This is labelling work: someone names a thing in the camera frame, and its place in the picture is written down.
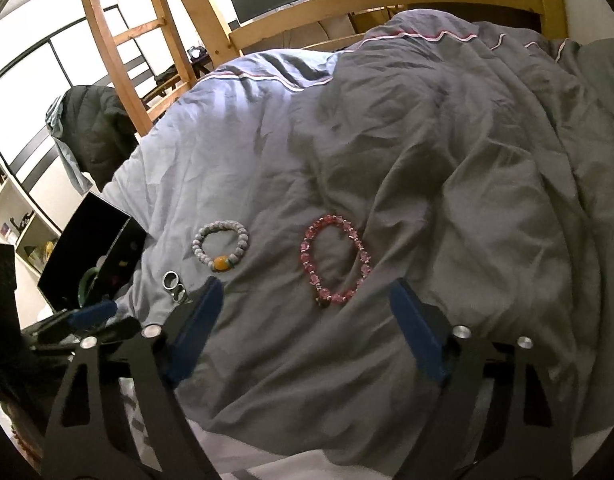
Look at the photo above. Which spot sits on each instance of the white sliding door wardrobe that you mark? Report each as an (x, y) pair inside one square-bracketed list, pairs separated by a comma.
[(42, 95)]

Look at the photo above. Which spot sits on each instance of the dark padded jacket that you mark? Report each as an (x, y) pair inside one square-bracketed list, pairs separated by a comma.
[(97, 130)]

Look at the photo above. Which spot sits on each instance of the small black clock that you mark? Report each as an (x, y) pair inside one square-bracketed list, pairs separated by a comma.
[(195, 53)]

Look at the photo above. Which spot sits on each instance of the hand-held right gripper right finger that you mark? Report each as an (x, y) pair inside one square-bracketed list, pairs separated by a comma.
[(417, 327)]

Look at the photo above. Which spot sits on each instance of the dark side table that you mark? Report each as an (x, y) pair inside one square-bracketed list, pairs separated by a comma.
[(169, 82)]

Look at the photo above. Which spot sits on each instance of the wooden bed frame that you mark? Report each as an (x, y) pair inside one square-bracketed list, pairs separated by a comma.
[(307, 12)]

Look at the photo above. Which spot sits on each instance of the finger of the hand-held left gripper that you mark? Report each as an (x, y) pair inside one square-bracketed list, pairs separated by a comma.
[(123, 329), (93, 311)]

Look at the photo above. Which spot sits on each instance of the grey duvet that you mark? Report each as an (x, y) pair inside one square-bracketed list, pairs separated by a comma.
[(412, 160)]

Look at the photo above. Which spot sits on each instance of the green bangle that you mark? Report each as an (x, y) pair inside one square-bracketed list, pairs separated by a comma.
[(88, 282)]

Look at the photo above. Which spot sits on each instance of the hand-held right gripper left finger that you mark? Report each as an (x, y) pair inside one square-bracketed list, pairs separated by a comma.
[(199, 327)]

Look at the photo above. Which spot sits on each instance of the white open shelf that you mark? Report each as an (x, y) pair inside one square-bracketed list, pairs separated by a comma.
[(22, 220)]

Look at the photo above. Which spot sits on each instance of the wooden ladder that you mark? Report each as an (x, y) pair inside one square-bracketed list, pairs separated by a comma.
[(132, 35)]

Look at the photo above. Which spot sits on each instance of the white patterned bed sheet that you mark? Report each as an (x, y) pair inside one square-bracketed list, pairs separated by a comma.
[(227, 445)]

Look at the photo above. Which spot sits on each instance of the black jewelry box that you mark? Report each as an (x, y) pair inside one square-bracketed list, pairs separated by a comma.
[(94, 237)]

